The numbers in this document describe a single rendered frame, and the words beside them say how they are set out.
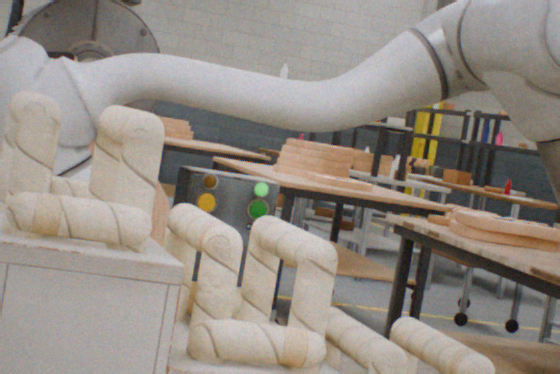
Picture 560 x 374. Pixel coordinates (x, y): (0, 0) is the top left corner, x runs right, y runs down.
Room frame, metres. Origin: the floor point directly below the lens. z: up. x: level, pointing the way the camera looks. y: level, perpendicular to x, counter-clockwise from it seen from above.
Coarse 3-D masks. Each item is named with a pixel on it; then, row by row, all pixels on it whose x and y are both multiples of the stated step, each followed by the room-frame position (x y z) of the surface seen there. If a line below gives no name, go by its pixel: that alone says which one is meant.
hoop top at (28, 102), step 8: (16, 96) 1.07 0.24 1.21; (24, 96) 1.00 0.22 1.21; (32, 96) 0.95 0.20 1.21; (40, 96) 0.94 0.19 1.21; (48, 96) 0.95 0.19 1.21; (16, 104) 1.01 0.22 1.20; (24, 104) 0.94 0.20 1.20; (32, 104) 0.94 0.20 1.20; (40, 104) 0.94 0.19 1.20; (48, 104) 0.94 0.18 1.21; (56, 104) 0.94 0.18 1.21; (16, 112) 0.99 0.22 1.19; (24, 112) 0.94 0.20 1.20; (32, 112) 0.93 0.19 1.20; (40, 112) 0.93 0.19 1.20; (48, 112) 0.94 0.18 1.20; (56, 112) 0.94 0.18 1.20; (16, 120) 1.02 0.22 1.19
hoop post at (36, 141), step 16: (32, 128) 0.93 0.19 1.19; (48, 128) 0.94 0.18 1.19; (16, 144) 0.94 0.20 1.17; (32, 144) 0.93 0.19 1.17; (48, 144) 0.94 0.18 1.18; (16, 160) 0.94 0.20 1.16; (32, 160) 0.93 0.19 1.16; (48, 160) 0.94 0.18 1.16; (16, 176) 0.93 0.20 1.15; (32, 176) 0.93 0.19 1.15; (48, 176) 0.94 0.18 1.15; (16, 192) 0.93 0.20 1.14; (48, 192) 0.95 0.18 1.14
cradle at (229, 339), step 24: (192, 336) 0.98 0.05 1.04; (216, 336) 0.97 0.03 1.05; (240, 336) 0.97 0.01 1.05; (264, 336) 0.98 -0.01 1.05; (288, 336) 0.99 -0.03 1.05; (312, 336) 0.99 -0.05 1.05; (240, 360) 0.98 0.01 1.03; (264, 360) 0.98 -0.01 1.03; (288, 360) 0.99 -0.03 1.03; (312, 360) 0.99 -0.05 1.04
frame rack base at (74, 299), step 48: (0, 240) 0.90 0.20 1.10; (48, 240) 0.94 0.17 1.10; (0, 288) 0.90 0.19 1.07; (48, 288) 0.90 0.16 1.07; (96, 288) 0.91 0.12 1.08; (144, 288) 0.92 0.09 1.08; (0, 336) 0.90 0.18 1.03; (48, 336) 0.91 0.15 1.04; (96, 336) 0.92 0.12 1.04; (144, 336) 0.93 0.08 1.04
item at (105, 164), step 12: (96, 144) 1.12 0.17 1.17; (108, 144) 1.12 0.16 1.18; (120, 144) 1.12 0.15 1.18; (96, 156) 1.12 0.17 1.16; (108, 156) 1.12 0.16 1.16; (120, 156) 1.12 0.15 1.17; (96, 168) 1.12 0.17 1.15; (108, 168) 1.12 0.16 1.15; (96, 180) 1.12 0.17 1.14; (108, 180) 1.12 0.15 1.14; (96, 192) 1.12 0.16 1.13; (108, 192) 1.12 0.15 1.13
